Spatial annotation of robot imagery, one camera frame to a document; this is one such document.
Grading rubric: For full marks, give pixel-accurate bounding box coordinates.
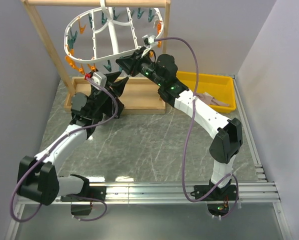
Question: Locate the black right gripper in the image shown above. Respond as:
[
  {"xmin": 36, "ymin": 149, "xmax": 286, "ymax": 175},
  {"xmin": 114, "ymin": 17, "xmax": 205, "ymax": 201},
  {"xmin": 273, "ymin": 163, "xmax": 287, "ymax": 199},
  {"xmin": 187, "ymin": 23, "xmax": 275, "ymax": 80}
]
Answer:
[{"xmin": 116, "ymin": 47, "xmax": 165, "ymax": 88}]

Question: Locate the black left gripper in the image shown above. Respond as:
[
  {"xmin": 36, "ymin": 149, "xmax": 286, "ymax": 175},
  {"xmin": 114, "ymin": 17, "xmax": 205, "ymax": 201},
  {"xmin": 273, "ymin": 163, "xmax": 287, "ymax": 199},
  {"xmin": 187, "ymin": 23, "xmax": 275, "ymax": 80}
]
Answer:
[{"xmin": 87, "ymin": 71, "xmax": 129, "ymax": 117}]

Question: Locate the teal clothes peg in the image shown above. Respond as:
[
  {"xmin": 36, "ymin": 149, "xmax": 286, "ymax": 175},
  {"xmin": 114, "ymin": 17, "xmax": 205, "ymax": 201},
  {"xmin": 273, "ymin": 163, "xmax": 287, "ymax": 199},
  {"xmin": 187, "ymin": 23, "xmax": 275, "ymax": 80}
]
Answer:
[{"xmin": 103, "ymin": 60, "xmax": 112, "ymax": 72}]

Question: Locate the orange clothes peg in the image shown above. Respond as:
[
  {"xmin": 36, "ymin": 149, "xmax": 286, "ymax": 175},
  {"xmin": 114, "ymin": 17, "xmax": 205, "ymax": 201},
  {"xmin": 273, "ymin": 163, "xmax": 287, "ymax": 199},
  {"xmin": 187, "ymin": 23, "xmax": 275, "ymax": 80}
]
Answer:
[{"xmin": 87, "ymin": 64, "xmax": 96, "ymax": 72}]

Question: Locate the white oval clip hanger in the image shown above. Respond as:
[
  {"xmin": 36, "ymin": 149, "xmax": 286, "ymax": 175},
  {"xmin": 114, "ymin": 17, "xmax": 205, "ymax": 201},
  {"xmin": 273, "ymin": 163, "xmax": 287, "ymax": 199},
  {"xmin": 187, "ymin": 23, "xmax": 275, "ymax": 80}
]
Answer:
[{"xmin": 64, "ymin": 0, "xmax": 167, "ymax": 69}]

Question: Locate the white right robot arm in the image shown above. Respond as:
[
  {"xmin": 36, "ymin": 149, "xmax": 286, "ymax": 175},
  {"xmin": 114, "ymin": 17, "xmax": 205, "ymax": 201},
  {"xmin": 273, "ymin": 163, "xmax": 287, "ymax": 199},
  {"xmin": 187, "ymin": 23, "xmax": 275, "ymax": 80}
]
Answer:
[{"xmin": 115, "ymin": 48, "xmax": 243, "ymax": 201}]

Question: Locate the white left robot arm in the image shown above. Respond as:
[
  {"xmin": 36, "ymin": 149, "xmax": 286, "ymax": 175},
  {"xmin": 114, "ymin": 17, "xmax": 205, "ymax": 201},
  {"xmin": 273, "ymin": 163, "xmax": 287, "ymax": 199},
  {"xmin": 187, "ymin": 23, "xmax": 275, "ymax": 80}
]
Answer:
[{"xmin": 16, "ymin": 71, "xmax": 129, "ymax": 206}]

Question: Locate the wooden hanger rack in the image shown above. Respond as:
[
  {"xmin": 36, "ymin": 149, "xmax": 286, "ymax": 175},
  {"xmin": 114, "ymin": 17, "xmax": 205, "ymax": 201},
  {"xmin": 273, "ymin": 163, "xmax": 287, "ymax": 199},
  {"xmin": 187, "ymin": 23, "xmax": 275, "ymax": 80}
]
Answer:
[{"xmin": 23, "ymin": 0, "xmax": 171, "ymax": 115}]

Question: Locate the pink folded cloth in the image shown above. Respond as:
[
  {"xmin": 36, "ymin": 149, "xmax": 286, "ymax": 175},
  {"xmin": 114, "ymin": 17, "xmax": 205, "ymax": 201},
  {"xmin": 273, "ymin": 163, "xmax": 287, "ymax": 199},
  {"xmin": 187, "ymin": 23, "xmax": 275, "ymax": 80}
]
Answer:
[{"xmin": 196, "ymin": 92, "xmax": 230, "ymax": 107}]

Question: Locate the yellow plastic tray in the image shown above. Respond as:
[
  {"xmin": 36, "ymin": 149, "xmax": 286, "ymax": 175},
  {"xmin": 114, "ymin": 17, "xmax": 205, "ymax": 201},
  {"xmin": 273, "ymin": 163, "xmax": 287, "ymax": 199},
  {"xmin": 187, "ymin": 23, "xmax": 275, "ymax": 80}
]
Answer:
[{"xmin": 176, "ymin": 71, "xmax": 237, "ymax": 114}]

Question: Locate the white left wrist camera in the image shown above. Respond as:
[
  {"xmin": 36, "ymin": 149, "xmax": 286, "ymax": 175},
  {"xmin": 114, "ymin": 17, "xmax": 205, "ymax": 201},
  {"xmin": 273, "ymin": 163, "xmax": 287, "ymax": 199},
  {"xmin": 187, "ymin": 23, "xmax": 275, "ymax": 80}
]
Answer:
[{"xmin": 84, "ymin": 71, "xmax": 107, "ymax": 87}]

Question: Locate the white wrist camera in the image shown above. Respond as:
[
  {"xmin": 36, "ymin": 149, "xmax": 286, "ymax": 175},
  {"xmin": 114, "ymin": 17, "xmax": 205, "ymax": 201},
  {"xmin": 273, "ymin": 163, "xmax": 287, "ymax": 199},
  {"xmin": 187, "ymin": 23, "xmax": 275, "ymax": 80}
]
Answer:
[
  {"xmin": 84, "ymin": 71, "xmax": 107, "ymax": 87},
  {"xmin": 141, "ymin": 35, "xmax": 158, "ymax": 58}
]

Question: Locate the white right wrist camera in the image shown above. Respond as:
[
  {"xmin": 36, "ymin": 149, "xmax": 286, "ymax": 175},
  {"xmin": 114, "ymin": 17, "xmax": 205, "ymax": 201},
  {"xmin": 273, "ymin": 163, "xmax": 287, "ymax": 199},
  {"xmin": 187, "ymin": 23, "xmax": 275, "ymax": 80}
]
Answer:
[{"xmin": 141, "ymin": 35, "xmax": 158, "ymax": 58}]

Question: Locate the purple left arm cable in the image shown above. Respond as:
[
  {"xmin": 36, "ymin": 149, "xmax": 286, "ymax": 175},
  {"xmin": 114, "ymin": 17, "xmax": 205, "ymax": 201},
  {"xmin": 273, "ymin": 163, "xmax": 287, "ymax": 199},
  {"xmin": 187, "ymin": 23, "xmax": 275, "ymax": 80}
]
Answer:
[{"xmin": 9, "ymin": 76, "xmax": 119, "ymax": 223}]

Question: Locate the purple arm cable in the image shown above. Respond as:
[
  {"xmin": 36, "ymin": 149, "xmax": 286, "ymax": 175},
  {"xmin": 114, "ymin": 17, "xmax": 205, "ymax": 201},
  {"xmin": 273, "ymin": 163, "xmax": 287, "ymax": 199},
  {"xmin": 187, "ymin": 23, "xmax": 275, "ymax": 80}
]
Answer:
[
  {"xmin": 9, "ymin": 76, "xmax": 119, "ymax": 223},
  {"xmin": 153, "ymin": 36, "xmax": 239, "ymax": 219}
]

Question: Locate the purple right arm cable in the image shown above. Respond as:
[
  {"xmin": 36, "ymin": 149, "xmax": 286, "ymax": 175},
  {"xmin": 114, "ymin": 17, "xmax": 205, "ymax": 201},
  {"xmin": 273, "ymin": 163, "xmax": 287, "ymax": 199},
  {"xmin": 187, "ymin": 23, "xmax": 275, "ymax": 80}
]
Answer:
[{"xmin": 153, "ymin": 36, "xmax": 239, "ymax": 219}]

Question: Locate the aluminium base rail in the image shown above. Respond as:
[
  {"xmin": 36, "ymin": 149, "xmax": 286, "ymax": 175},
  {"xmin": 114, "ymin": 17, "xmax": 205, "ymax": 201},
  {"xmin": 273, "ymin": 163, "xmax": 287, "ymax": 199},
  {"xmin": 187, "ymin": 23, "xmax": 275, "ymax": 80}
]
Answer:
[{"xmin": 90, "ymin": 181, "xmax": 281, "ymax": 205}]

